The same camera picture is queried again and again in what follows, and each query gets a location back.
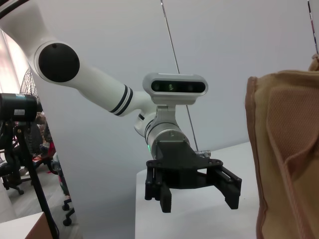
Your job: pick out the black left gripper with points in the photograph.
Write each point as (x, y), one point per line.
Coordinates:
(179, 152)

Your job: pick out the khaki canvas food bag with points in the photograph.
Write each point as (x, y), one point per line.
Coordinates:
(286, 149)

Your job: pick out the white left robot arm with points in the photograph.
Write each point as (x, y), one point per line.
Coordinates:
(99, 82)

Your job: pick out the black caster foot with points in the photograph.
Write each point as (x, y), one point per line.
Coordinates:
(67, 214)

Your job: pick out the black lamp stand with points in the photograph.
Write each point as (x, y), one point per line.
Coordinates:
(37, 184)

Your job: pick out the wooden cabinet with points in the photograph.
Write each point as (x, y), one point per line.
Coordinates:
(37, 229)

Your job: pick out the black office chair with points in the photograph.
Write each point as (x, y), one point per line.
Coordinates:
(10, 179)

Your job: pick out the black studio lamp head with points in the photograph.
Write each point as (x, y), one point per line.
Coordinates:
(17, 107)

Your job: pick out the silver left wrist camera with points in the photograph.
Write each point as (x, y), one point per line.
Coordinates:
(174, 87)

